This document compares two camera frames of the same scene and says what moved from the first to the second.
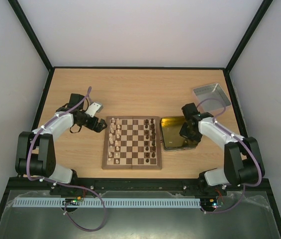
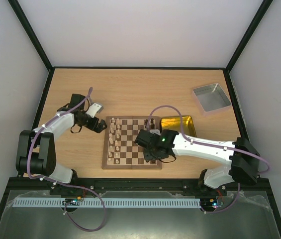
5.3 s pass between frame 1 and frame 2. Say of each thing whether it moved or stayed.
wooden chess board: stayed
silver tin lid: stayed
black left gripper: stayed
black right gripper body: moved
